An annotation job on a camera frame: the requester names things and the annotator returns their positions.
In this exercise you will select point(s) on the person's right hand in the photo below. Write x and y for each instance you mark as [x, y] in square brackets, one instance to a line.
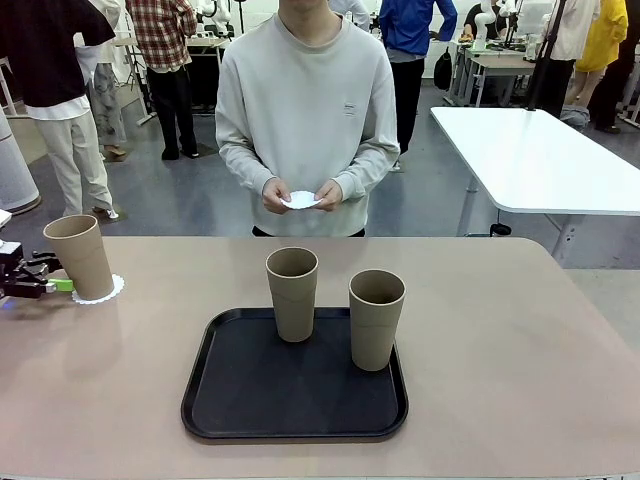
[272, 197]

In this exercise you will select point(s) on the bystander in white shirt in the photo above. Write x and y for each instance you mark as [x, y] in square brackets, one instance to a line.
[575, 30]

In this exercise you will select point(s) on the person's right forearm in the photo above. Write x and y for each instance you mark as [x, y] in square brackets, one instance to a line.
[242, 162]

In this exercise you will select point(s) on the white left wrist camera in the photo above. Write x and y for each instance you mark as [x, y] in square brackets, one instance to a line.
[4, 217]

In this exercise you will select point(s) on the grey crumpled cloth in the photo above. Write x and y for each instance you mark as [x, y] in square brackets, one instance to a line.
[575, 116]

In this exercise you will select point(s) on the bystander in plaid shirt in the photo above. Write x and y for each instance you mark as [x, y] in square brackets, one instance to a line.
[160, 30]

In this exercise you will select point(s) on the grey work desk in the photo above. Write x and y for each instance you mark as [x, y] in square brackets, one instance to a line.
[495, 65]

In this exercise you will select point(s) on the small white robot arm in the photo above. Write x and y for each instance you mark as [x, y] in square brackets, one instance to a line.
[481, 27]

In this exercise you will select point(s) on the person's left hand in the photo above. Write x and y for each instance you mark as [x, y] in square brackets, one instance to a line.
[332, 195]

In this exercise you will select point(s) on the white desk frame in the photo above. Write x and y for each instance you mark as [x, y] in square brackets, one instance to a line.
[148, 119]

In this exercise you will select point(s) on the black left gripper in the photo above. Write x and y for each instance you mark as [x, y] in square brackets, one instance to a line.
[11, 275]

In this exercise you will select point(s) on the person in beige sweater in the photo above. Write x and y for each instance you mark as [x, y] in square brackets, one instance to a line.
[305, 100]

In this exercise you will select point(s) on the bystander in yellow coat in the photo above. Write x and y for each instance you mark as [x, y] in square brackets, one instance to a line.
[605, 40]

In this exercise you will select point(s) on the tall brown paper cup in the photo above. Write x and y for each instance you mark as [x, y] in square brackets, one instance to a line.
[82, 260]
[295, 310]
[375, 335]

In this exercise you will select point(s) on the person's left forearm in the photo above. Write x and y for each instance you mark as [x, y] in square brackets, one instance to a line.
[370, 167]

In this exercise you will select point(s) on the white cylindrical air purifier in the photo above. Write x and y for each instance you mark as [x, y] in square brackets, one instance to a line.
[15, 170]

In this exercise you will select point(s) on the black plastic serving tray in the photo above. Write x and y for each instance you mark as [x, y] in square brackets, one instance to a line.
[300, 400]

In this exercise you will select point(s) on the seated bystander in black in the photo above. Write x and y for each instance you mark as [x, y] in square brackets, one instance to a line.
[472, 22]

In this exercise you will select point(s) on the white robot arm on desk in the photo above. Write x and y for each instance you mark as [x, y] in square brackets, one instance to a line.
[220, 15]

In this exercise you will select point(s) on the black hanging bag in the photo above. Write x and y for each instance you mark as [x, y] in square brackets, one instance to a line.
[442, 70]

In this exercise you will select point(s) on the bystander in blue shirt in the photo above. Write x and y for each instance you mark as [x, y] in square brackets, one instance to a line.
[405, 25]

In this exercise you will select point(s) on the bystander in black top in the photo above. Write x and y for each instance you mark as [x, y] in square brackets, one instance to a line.
[40, 50]

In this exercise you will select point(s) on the large white table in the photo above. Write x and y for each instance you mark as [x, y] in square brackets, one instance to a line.
[525, 150]

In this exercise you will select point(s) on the bystander in grey patterned trousers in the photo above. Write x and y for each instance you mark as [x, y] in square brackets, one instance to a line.
[107, 100]

